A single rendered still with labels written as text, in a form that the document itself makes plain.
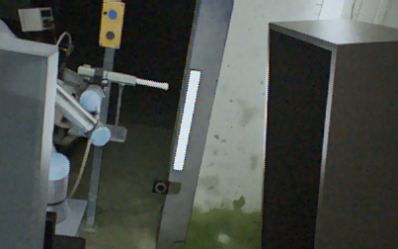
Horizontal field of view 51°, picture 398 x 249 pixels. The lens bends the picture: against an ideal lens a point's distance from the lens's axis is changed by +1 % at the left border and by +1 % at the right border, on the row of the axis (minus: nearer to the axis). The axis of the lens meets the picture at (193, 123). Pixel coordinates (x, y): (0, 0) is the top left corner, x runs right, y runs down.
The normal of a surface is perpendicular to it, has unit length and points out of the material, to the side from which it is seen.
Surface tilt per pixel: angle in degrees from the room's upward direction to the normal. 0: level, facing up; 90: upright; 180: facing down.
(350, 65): 89
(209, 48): 90
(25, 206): 90
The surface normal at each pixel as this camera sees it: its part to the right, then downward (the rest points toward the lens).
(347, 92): 0.16, 0.33
